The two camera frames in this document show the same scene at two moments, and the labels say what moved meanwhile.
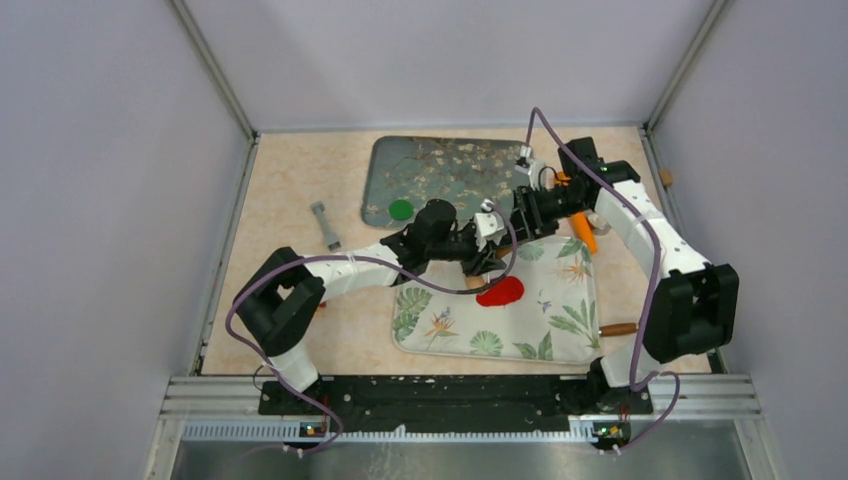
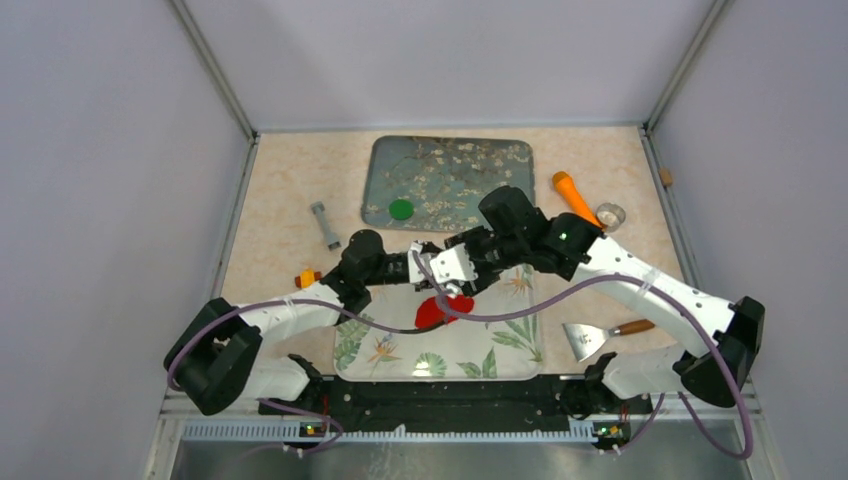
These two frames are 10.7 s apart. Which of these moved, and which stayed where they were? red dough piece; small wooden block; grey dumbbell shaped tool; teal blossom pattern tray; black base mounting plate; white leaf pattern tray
Moved: red dough piece; white leaf pattern tray
Stayed: small wooden block; teal blossom pattern tray; grey dumbbell shaped tool; black base mounting plate
